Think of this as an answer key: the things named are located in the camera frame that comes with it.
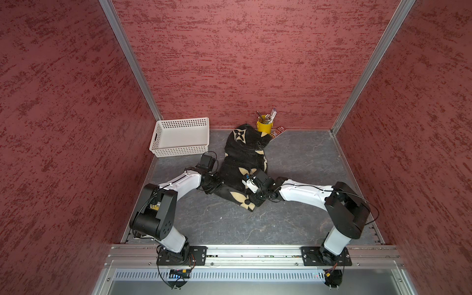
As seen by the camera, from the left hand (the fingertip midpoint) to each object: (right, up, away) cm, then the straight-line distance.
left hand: (222, 188), depth 91 cm
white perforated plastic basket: (-29, +27, +23) cm, 46 cm away
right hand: (+16, -5, -2) cm, 17 cm away
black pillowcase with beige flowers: (+11, +16, +14) cm, 24 cm away
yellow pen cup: (+25, +33, +22) cm, 47 cm away
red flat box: (+33, +31, +27) cm, 52 cm away
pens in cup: (+25, +37, +13) cm, 47 cm away
